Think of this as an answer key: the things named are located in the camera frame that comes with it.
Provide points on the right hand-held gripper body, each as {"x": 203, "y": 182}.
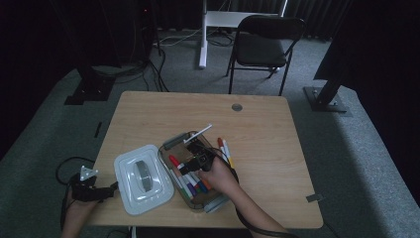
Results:
{"x": 202, "y": 160}

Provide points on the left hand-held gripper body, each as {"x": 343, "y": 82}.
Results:
{"x": 84, "y": 191}

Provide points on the red marker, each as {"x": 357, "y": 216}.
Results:
{"x": 220, "y": 142}
{"x": 173, "y": 159}

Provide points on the brown transparent plastic box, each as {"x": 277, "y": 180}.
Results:
{"x": 178, "y": 152}

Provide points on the purple marker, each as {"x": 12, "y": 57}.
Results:
{"x": 191, "y": 190}

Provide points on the blue marker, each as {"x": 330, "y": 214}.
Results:
{"x": 201, "y": 189}

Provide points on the light green marker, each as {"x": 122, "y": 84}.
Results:
{"x": 186, "y": 195}

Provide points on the orange marker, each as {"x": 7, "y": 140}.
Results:
{"x": 207, "y": 185}

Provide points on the person's left hand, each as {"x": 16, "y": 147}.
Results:
{"x": 77, "y": 213}

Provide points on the person's right hand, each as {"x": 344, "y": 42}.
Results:
{"x": 219, "y": 180}

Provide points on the yellow marker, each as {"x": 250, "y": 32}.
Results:
{"x": 231, "y": 162}

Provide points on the black tape strip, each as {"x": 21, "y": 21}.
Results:
{"x": 98, "y": 129}

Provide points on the grey round table grommet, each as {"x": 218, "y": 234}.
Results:
{"x": 236, "y": 107}

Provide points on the grey tape piece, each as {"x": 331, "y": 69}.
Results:
{"x": 313, "y": 198}

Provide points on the black folding chair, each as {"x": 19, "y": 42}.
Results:
{"x": 261, "y": 49}

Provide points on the dark equipment with red light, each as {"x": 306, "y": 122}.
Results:
{"x": 142, "y": 33}

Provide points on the black stand with base plate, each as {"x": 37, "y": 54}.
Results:
{"x": 327, "y": 92}
{"x": 89, "y": 91}

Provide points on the white desk frame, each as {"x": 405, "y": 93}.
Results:
{"x": 203, "y": 49}

